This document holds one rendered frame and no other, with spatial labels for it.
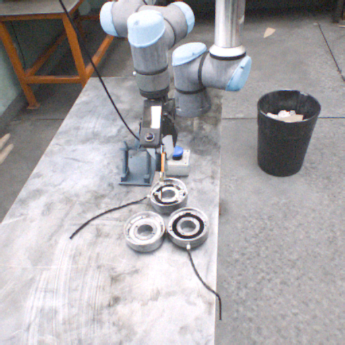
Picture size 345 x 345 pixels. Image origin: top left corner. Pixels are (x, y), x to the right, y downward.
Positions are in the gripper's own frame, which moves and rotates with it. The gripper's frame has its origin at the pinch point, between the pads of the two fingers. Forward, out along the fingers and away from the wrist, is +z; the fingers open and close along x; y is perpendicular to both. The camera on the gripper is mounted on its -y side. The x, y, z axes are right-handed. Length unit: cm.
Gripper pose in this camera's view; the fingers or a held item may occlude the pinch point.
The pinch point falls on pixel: (162, 158)
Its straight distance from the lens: 92.7
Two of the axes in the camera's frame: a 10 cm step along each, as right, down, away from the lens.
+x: -9.8, -0.5, 1.9
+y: 1.7, -6.8, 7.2
